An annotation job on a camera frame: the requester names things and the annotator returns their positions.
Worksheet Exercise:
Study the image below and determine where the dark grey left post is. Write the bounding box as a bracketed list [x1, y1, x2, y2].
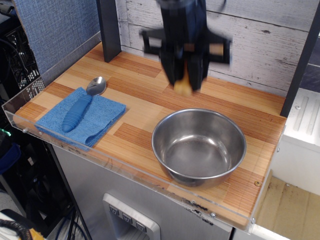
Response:
[96, 0, 122, 63]

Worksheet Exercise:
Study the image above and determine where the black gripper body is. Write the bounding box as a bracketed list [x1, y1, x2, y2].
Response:
[140, 0, 231, 64]

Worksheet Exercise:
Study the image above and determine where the dark grey right post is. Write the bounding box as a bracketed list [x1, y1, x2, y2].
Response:
[280, 3, 320, 118]

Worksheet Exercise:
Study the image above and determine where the clear acrylic table guard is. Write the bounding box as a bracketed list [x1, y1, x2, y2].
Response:
[3, 44, 285, 233]

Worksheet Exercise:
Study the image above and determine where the blue fabric panel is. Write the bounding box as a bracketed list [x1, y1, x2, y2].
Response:
[13, 0, 101, 76]

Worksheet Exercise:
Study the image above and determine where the blue folded cloth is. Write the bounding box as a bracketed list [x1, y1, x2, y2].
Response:
[35, 87, 126, 152]

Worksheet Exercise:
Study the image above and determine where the yellow object bottom left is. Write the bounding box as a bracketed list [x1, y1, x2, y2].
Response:
[29, 228, 46, 240]

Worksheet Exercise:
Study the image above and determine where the dark grey post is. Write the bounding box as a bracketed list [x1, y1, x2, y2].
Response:
[280, 3, 320, 118]
[96, 0, 122, 63]

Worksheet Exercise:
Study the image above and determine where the black plastic crate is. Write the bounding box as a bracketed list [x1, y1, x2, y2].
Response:
[0, 26, 40, 90]

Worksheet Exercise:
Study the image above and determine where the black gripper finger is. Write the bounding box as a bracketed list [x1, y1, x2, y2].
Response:
[187, 54, 209, 91]
[159, 51, 185, 86]

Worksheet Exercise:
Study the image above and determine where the metal bowl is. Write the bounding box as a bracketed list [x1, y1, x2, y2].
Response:
[151, 108, 247, 188]

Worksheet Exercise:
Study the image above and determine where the spoon with blue handle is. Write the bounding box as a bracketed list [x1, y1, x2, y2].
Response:
[62, 76, 107, 133]

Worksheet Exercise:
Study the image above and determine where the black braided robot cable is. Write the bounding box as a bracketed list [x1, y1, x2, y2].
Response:
[0, 218, 33, 240]

